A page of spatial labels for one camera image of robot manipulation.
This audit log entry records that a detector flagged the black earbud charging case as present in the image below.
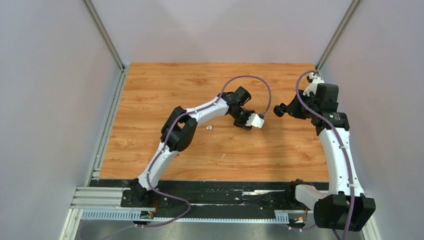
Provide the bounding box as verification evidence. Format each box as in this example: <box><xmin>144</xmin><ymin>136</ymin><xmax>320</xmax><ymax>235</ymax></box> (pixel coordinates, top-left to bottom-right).
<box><xmin>273</xmin><ymin>104</ymin><xmax>286</xmax><ymax>118</ymax></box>

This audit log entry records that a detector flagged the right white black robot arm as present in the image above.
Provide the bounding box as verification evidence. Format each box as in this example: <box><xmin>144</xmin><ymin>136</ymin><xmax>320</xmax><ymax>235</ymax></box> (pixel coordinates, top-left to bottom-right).
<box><xmin>273</xmin><ymin>83</ymin><xmax>376</xmax><ymax>232</ymax></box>

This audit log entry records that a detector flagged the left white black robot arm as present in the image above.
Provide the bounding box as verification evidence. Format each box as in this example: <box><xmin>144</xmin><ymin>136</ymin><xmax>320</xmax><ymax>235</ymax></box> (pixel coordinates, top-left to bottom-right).
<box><xmin>129</xmin><ymin>86</ymin><xmax>256</xmax><ymax>207</ymax></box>

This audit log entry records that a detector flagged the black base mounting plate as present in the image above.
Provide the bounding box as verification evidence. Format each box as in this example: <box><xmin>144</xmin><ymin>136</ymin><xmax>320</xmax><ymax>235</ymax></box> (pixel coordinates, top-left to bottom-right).
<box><xmin>89</xmin><ymin>178</ymin><xmax>354</xmax><ymax>220</ymax></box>

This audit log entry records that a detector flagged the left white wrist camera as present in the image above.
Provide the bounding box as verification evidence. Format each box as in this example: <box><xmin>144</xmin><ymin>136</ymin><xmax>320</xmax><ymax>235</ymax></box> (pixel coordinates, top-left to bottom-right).
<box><xmin>248</xmin><ymin>113</ymin><xmax>265</xmax><ymax>129</ymax></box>

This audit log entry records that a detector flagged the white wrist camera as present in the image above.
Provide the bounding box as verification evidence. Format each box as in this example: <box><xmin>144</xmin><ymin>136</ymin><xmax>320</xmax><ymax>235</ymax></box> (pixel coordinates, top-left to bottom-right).
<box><xmin>248</xmin><ymin>113</ymin><xmax>265</xmax><ymax>129</ymax></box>
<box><xmin>303</xmin><ymin>73</ymin><xmax>325</xmax><ymax>97</ymax></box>

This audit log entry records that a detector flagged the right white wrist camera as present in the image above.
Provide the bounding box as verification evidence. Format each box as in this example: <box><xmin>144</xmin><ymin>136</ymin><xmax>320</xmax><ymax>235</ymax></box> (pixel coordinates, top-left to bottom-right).
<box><xmin>303</xmin><ymin>73</ymin><xmax>325</xmax><ymax>97</ymax></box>

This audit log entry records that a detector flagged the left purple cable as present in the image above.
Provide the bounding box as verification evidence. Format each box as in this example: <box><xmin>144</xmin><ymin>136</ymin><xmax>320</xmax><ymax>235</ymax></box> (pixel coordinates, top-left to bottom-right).
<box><xmin>134</xmin><ymin>75</ymin><xmax>273</xmax><ymax>229</ymax></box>

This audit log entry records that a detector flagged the right aluminium frame post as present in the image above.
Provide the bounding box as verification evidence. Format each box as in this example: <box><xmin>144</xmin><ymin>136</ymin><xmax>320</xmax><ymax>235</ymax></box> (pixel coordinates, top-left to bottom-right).
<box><xmin>315</xmin><ymin>0</ymin><xmax>363</xmax><ymax>73</ymax></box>

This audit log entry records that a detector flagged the aluminium frame post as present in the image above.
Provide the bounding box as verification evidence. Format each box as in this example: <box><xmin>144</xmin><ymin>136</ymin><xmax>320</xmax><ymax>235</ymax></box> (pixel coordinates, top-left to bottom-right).
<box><xmin>315</xmin><ymin>0</ymin><xmax>363</xmax><ymax>73</ymax></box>
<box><xmin>82</xmin><ymin>0</ymin><xmax>126</xmax><ymax>72</ymax></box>

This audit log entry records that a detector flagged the grey slotted cable duct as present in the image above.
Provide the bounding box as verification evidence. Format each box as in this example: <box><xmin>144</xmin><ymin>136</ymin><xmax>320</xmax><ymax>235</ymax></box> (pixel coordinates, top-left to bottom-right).
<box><xmin>80</xmin><ymin>209</ymin><xmax>290</xmax><ymax>224</ymax></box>

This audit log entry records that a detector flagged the left aluminium frame post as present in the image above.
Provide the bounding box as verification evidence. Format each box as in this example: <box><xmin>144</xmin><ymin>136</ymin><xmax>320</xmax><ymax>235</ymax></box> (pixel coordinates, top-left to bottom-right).
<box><xmin>82</xmin><ymin>0</ymin><xmax>126</xmax><ymax>72</ymax></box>

